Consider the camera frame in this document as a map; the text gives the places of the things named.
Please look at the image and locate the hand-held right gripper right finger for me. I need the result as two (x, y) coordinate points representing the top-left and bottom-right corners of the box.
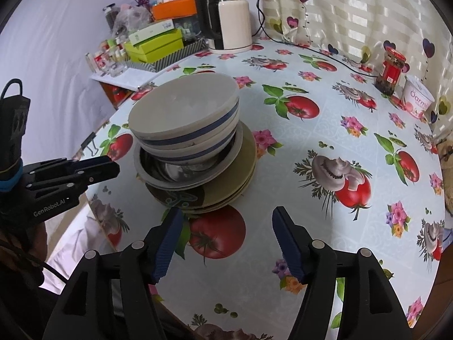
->
(272, 205), (413, 340)

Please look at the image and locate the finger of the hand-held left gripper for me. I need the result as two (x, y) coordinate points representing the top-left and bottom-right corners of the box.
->
(23, 155), (116, 178)
(28, 162), (120, 194)

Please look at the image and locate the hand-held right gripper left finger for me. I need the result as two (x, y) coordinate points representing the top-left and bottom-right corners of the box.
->
(42, 206), (185, 340)

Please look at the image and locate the tan plate with printed emblem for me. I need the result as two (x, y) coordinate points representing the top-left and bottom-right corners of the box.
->
(145, 149), (257, 211)
(152, 170), (248, 215)
(143, 127), (257, 208)

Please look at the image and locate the stainless steel bowl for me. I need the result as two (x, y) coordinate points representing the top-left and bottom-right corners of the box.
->
(134, 120), (245, 190)

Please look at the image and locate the person's left hand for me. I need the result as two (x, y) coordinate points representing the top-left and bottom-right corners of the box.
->
(21, 221), (48, 264)

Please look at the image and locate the black binder clip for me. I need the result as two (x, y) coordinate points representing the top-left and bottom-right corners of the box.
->
(81, 131), (99, 156)

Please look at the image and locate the floral vegetable print tablecloth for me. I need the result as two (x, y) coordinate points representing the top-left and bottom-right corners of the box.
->
(72, 41), (445, 340)

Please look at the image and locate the white paper booklet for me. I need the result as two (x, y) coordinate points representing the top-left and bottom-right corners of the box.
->
(90, 67), (158, 92)

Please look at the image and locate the clear glass cup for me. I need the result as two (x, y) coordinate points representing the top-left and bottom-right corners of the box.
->
(106, 62), (127, 78)

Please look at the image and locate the row of small bottles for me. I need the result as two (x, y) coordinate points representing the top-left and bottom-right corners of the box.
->
(85, 37), (128, 75)

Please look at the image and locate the green box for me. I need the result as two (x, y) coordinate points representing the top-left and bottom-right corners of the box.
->
(124, 30), (185, 62)

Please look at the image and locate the black white striped tray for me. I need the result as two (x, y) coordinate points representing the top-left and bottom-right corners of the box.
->
(122, 38), (208, 73)

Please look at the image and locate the white flat box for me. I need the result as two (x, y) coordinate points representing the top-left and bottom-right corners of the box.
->
(128, 20), (176, 45)

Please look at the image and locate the dark jar with lid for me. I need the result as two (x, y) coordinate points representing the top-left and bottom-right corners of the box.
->
(103, 3), (121, 31)

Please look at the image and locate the crumpled clear plastic bag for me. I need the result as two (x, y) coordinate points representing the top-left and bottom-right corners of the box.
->
(112, 5), (153, 36)

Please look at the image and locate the dark printed box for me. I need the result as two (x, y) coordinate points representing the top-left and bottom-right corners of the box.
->
(173, 16), (199, 41)

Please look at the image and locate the orange box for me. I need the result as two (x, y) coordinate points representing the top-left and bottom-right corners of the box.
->
(152, 0), (197, 21)

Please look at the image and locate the cream electric kettle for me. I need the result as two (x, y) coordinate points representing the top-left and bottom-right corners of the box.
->
(195, 0), (253, 54)

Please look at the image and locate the white yogurt cup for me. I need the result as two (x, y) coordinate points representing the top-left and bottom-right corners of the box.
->
(401, 75), (435, 119)

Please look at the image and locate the red-lidded chili sauce jar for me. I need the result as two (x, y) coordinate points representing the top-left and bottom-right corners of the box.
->
(375, 45), (406, 96)

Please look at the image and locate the cream curtain with heart print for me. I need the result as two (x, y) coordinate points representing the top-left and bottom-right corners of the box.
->
(260, 0), (453, 142)

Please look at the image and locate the black power cable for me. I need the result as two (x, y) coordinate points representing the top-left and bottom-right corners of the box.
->
(257, 0), (379, 77)

